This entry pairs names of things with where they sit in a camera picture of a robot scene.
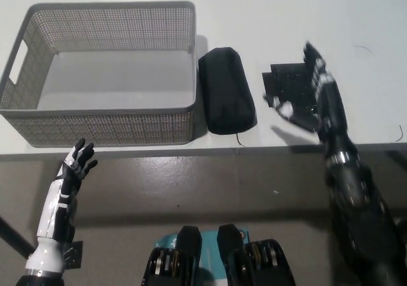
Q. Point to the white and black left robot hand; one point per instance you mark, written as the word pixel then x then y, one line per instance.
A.
pixel 55 209

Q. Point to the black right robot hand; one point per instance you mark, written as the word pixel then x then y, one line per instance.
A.
pixel 329 108

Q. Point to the black fabric pencil case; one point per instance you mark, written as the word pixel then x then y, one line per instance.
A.
pixel 227 92

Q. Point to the black table leg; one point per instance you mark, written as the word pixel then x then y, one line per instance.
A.
pixel 16 235

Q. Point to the black square floor marker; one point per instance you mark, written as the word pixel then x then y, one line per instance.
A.
pixel 75 252

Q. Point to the black square mat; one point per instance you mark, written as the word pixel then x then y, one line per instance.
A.
pixel 289 79

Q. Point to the grey perforated plastic basket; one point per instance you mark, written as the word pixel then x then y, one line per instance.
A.
pixel 101 125

